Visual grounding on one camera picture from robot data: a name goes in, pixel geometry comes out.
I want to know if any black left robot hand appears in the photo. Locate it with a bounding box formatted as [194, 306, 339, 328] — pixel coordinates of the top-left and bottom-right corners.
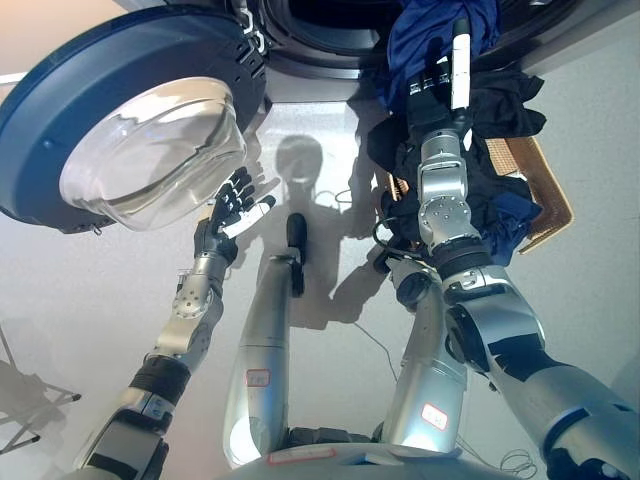
[193, 167, 278, 264]

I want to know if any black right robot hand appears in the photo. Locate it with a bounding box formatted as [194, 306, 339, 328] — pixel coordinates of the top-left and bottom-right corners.
[404, 18, 474, 136]

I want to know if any bright navy blue garment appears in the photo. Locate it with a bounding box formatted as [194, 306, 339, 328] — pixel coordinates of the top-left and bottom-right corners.
[383, 0, 502, 110]

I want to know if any grey washing machine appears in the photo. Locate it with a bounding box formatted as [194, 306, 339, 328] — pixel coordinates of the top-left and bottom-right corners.
[112, 0, 640, 105]

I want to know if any brown wicker basket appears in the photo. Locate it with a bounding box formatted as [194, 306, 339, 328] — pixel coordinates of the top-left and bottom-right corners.
[383, 133, 576, 257]

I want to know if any round washing machine door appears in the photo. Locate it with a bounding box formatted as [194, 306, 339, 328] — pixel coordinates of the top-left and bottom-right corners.
[0, 6, 274, 237]

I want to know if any black garment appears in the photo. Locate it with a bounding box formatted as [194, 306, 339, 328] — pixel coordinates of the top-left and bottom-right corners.
[366, 68, 547, 252]

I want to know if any black left robot foot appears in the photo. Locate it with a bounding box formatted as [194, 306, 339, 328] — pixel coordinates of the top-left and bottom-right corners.
[283, 212, 310, 300]

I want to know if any silver left robot leg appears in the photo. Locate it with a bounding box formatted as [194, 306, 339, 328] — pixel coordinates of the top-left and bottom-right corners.
[222, 252, 307, 467]

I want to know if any dark navy garment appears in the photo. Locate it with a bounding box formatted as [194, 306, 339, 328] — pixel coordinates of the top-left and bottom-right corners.
[478, 191, 545, 267]

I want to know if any grey folding stand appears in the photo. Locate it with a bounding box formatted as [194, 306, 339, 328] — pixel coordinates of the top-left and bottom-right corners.
[0, 319, 84, 452]

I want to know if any grey robot torso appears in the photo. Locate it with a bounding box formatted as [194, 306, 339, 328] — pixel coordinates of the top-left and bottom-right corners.
[214, 427, 467, 480]

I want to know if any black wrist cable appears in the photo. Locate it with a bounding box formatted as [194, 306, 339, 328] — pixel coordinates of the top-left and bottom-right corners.
[371, 213, 442, 262]

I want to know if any thin floor wire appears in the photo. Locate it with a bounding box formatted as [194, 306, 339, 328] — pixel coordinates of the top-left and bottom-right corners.
[351, 319, 399, 389]

